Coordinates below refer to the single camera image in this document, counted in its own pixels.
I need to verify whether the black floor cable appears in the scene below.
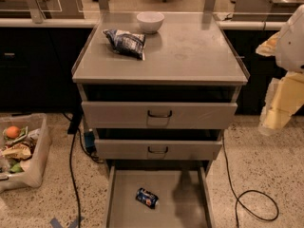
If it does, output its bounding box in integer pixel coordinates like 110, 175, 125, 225
221, 136, 280, 228
62, 112, 105, 228

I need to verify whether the blue pepsi can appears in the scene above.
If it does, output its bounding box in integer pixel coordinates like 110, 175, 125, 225
136, 188, 159, 209

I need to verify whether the blue power adapter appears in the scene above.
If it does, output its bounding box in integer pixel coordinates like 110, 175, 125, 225
84, 131, 96, 153

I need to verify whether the orange fruit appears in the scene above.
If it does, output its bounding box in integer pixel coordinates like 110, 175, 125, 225
6, 126, 21, 139

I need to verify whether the yellow snack bag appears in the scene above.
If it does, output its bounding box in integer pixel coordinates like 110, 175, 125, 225
2, 143, 31, 160

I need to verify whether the white ceramic bowl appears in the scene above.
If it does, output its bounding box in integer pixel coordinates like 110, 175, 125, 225
137, 11, 164, 34

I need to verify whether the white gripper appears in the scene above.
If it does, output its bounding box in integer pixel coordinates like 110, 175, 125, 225
256, 5, 304, 136

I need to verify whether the grey bottom drawer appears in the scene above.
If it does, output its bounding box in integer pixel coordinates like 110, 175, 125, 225
103, 166, 216, 228

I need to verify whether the grey top drawer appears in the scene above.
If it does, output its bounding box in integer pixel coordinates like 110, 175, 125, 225
82, 102, 238, 129

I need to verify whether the grey drawer cabinet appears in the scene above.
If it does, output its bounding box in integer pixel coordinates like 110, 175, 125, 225
70, 10, 251, 228

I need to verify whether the black floor cable left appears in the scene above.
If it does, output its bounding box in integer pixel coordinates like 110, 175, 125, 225
62, 112, 105, 228

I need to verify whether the clear plastic bin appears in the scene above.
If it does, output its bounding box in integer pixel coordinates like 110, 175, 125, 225
0, 113, 51, 192

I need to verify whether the green snack item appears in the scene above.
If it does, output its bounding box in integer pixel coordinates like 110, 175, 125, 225
9, 162, 23, 174

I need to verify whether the blue chip bag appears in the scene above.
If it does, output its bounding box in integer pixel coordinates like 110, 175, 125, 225
103, 29, 146, 60

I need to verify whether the black floor cable right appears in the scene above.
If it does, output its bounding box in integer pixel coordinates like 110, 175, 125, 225
221, 136, 280, 228

